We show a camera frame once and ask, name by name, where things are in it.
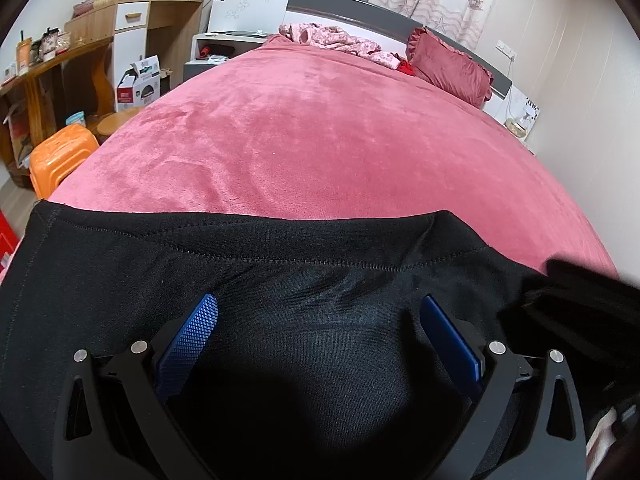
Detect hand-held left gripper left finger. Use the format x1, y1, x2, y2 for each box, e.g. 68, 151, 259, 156
52, 294, 219, 480

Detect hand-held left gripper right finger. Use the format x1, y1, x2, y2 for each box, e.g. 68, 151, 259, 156
421, 295, 587, 480

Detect black embroidered pants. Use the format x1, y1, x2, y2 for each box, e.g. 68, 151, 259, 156
0, 200, 640, 480

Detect person's clothing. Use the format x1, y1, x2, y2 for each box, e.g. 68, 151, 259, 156
585, 405, 640, 480

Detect red cardboard box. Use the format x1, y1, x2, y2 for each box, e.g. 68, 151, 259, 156
0, 210, 21, 281

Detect small table lamp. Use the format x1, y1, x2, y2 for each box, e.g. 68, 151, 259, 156
505, 110, 531, 137

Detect orange plastic stool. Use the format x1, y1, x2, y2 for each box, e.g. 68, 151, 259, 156
29, 125, 100, 200

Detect round wooden stool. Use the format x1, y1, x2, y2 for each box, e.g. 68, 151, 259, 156
96, 106, 146, 137

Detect pink plush blanket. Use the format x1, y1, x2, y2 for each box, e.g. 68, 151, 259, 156
47, 35, 621, 281

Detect white floral-panel nightstand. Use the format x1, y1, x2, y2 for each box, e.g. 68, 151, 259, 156
182, 0, 293, 83
482, 85, 543, 146

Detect white and red appliance box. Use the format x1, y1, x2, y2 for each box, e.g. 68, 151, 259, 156
116, 55, 162, 112

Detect red ruffled pillow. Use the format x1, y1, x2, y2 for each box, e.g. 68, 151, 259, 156
406, 27, 495, 108

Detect wooden desk with white drawer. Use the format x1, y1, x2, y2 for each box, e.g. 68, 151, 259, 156
0, 0, 205, 188

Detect pink floral cloth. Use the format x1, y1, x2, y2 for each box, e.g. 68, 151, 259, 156
278, 22, 401, 68

